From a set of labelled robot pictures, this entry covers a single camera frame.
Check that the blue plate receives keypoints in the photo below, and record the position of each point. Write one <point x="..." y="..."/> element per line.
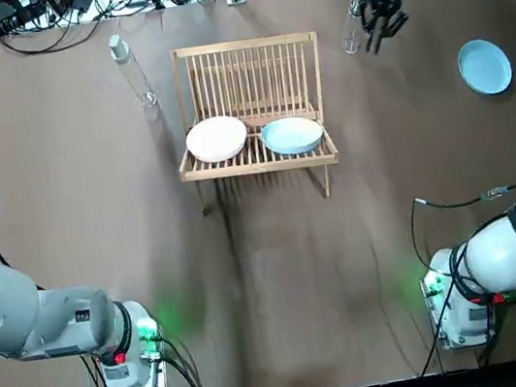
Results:
<point x="293" y="136"/>
<point x="483" y="67"/>

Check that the pale plate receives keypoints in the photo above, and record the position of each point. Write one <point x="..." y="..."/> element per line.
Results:
<point x="215" y="139"/>

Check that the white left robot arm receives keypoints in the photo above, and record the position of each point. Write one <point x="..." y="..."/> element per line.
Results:
<point x="10" y="301"/>

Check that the wooden dish rack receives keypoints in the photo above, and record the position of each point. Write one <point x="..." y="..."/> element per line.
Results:
<point x="259" y="168"/>

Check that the glass bottle metal cap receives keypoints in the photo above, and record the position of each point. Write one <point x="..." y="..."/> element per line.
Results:
<point x="350" y="31"/>

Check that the glass bottle grey cap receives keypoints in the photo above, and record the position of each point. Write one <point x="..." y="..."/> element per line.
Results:
<point x="119" y="48"/>

